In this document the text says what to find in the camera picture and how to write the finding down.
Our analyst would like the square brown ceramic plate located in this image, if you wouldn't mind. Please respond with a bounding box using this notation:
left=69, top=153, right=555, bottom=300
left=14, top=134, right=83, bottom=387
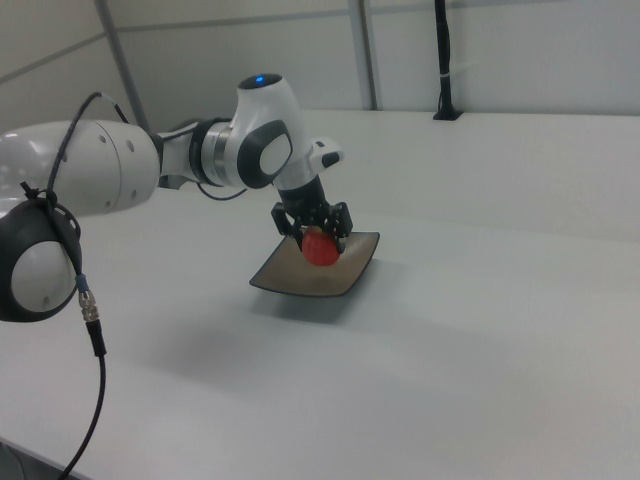
left=248, top=225, right=381, bottom=299

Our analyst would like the grey metal frame post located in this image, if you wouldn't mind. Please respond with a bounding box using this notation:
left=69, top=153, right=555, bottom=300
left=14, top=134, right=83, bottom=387
left=94, top=0, right=153, bottom=135
left=357, top=0, right=380, bottom=111

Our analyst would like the red apple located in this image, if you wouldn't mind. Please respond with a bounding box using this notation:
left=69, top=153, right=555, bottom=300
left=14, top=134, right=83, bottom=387
left=300, top=227, right=344, bottom=268

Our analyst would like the black pole with base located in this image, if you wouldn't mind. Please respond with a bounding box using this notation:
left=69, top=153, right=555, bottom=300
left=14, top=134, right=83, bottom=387
left=432, top=0, right=464, bottom=122

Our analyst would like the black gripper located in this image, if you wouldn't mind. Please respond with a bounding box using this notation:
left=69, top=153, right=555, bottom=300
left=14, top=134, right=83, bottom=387
left=270, top=174, right=354, bottom=255

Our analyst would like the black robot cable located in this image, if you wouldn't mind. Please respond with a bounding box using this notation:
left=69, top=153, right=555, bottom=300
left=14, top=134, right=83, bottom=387
left=19, top=91, right=249, bottom=480

